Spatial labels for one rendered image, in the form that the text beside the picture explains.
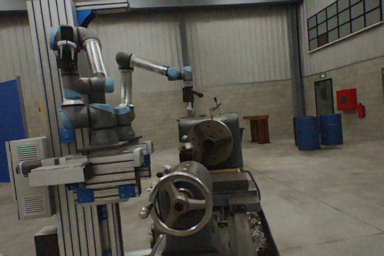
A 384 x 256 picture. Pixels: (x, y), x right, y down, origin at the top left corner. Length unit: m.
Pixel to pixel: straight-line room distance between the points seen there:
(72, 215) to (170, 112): 10.27
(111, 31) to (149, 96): 2.95
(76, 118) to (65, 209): 0.62
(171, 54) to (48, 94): 10.61
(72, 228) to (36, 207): 0.24
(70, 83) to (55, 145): 0.62
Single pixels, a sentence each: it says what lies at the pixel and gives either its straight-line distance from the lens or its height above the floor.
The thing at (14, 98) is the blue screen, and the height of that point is 1.94.
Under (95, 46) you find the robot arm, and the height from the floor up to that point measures 1.68.
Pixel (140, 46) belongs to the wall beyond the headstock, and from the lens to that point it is 12.38.
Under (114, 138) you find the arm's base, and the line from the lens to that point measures 1.64.
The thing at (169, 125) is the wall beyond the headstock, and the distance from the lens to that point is 12.00.
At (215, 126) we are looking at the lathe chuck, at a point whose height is 1.19.
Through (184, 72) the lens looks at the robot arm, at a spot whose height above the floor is 1.61.
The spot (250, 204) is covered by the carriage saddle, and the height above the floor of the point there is 0.90.
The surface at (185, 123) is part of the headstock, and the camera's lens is 2.09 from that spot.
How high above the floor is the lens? 1.28
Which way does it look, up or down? 3 degrees down
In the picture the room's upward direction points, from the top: 6 degrees counter-clockwise
